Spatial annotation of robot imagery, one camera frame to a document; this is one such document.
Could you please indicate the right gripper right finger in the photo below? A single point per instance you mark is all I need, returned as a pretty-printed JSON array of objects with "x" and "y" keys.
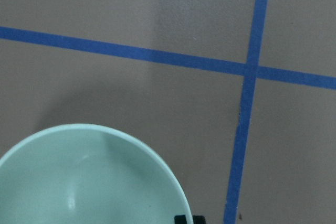
[{"x": 198, "y": 219}]

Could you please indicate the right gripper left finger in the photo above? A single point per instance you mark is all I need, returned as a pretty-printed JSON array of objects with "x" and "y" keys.
[{"x": 180, "y": 219}]

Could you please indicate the green bowl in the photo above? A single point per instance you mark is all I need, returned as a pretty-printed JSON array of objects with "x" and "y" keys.
[{"x": 84, "y": 173}]

